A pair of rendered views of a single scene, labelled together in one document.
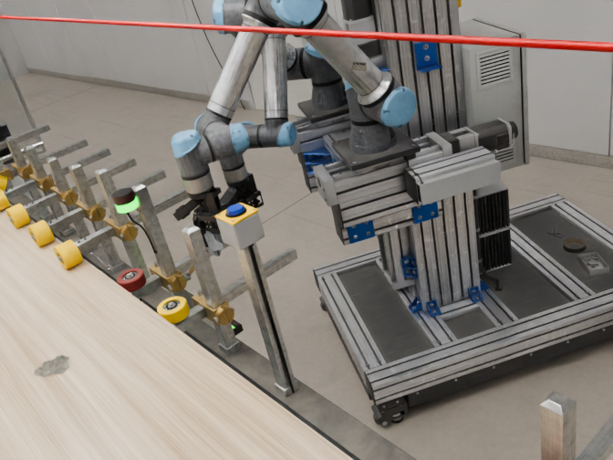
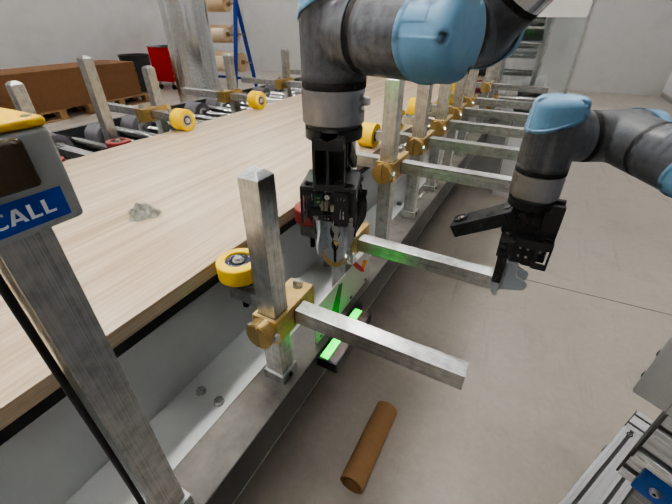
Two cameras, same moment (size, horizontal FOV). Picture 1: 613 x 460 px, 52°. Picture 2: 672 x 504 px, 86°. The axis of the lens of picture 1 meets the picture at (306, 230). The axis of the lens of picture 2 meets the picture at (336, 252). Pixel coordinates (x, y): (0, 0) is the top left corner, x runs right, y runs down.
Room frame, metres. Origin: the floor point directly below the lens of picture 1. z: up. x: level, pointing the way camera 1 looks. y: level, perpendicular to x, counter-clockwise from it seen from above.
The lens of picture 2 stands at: (1.32, -0.16, 1.27)
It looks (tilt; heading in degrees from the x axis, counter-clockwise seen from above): 33 degrees down; 63
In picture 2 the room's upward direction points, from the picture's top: straight up
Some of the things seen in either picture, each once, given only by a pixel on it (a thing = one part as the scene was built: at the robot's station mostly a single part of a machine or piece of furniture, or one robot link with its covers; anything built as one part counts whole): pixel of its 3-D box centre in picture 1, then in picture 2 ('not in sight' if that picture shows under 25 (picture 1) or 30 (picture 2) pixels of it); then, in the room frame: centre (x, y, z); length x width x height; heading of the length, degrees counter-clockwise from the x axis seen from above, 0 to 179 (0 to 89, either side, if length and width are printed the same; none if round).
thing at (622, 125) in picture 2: (246, 137); (625, 139); (1.94, 0.12, 1.12); 0.11 x 0.11 x 0.08; 64
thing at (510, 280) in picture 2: not in sight; (508, 282); (1.85, 0.17, 0.86); 0.06 x 0.03 x 0.09; 125
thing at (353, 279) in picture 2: (192, 303); (345, 291); (1.62, 0.39, 0.75); 0.26 x 0.01 x 0.10; 35
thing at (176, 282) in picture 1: (167, 277); (345, 242); (1.65, 0.44, 0.85); 0.14 x 0.06 x 0.05; 35
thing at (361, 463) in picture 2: not in sight; (370, 443); (1.73, 0.39, 0.04); 0.30 x 0.08 x 0.08; 35
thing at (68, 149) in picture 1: (49, 157); (499, 103); (2.77, 1.06, 0.95); 0.37 x 0.03 x 0.03; 125
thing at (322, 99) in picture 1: (328, 90); not in sight; (2.33, -0.20, 1.09); 0.15 x 0.15 x 0.10
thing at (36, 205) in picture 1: (77, 186); (459, 125); (2.32, 0.83, 0.95); 0.50 x 0.04 x 0.04; 125
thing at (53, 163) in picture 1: (75, 214); (436, 147); (2.25, 0.86, 0.87); 0.04 x 0.04 x 0.48; 35
